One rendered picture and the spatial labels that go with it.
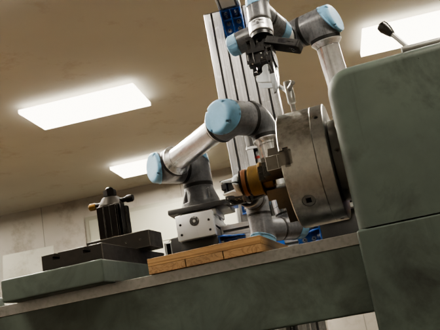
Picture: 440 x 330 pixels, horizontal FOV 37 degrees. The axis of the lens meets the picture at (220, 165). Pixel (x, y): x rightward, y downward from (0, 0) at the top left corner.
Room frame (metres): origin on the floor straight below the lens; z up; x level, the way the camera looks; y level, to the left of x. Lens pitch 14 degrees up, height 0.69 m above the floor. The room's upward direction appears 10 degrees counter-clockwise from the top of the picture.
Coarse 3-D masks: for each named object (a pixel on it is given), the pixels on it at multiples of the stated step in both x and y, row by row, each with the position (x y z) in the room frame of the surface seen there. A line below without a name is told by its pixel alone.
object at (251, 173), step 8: (248, 168) 1.73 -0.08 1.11; (256, 168) 1.72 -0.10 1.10; (240, 176) 1.73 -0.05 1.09; (248, 176) 1.72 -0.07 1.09; (256, 176) 1.71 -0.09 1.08; (240, 184) 1.73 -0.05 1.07; (248, 184) 1.73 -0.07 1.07; (256, 184) 1.72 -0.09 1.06; (264, 184) 1.73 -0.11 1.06; (272, 184) 1.73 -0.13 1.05; (248, 192) 1.75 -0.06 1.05; (256, 192) 1.74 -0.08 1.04; (264, 192) 1.74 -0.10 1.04
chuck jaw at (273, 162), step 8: (280, 152) 1.59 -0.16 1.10; (288, 152) 1.58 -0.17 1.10; (272, 160) 1.61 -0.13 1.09; (280, 160) 1.59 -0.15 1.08; (288, 160) 1.58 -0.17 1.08; (264, 168) 1.66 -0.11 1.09; (272, 168) 1.61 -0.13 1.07; (280, 168) 1.61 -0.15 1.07; (264, 176) 1.66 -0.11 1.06; (272, 176) 1.67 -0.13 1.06; (280, 176) 1.69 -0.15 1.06
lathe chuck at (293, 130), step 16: (304, 112) 1.62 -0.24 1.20; (288, 128) 1.59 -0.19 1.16; (304, 128) 1.57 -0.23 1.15; (288, 144) 1.58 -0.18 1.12; (304, 144) 1.56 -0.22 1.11; (304, 160) 1.56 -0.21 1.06; (288, 176) 1.58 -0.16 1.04; (304, 176) 1.57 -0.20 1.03; (320, 176) 1.57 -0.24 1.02; (288, 192) 1.60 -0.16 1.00; (304, 192) 1.59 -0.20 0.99; (320, 192) 1.59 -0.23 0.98; (304, 208) 1.63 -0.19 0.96; (320, 208) 1.63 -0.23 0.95; (304, 224) 1.69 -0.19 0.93; (320, 224) 1.71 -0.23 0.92
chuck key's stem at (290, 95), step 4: (284, 84) 1.66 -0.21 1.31; (288, 84) 1.66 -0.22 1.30; (292, 88) 1.67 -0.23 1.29; (288, 92) 1.66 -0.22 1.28; (292, 92) 1.67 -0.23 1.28; (288, 96) 1.67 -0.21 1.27; (292, 96) 1.67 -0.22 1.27; (288, 100) 1.67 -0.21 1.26; (292, 100) 1.67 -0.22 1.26; (292, 104) 1.67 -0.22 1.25; (292, 108) 1.68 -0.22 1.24
